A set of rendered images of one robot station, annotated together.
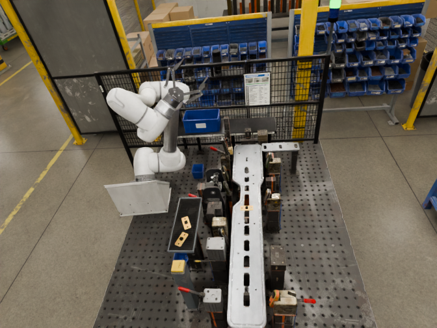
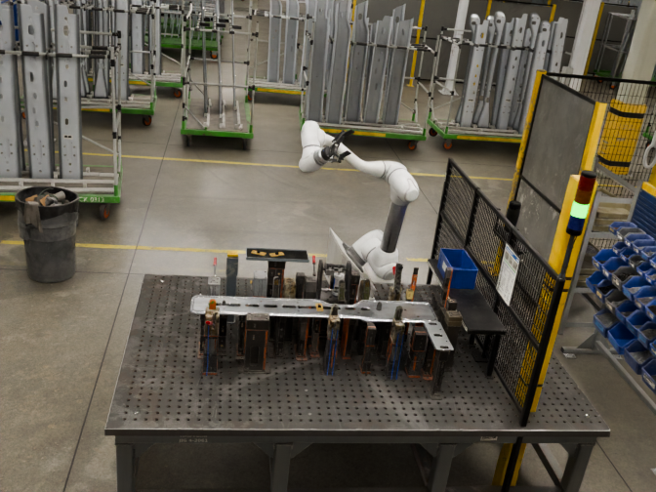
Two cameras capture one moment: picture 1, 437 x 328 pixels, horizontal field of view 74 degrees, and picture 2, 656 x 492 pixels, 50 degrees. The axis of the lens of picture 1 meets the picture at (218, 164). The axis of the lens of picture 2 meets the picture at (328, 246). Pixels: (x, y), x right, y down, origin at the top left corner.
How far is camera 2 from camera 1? 3.44 m
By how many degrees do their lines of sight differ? 60
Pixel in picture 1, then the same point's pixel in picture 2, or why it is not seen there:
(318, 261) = (285, 399)
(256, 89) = (507, 273)
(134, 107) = (306, 137)
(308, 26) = (561, 225)
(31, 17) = (544, 102)
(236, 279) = (233, 300)
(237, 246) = (268, 301)
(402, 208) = not seen: outside the picture
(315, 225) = (339, 403)
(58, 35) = (548, 133)
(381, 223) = not seen: outside the picture
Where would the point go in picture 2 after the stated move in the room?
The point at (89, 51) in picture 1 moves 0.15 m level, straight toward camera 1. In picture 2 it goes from (555, 167) to (544, 169)
